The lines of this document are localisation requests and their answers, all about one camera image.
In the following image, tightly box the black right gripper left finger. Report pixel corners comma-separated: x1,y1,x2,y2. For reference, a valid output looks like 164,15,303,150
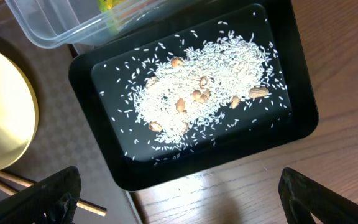
0,166,81,224

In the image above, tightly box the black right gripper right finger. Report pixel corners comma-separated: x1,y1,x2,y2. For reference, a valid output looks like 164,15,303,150
278,167,358,223

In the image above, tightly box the pile of rice and nuts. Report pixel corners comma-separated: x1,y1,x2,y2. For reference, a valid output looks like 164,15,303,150
99,12,291,166

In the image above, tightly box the green snack wrapper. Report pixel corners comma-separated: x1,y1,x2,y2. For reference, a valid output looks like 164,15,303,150
97,0,124,35

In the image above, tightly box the black waste tray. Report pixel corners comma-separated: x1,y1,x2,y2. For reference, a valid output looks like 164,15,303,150
68,0,319,191

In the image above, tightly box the clear plastic waste bin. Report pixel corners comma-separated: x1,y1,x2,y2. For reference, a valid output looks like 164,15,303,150
6,0,195,49

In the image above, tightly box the brown serving tray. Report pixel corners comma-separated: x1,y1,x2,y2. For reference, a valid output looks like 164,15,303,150
0,34,141,223

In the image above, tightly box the yellow round plate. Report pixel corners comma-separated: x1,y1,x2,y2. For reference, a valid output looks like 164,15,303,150
0,53,39,170

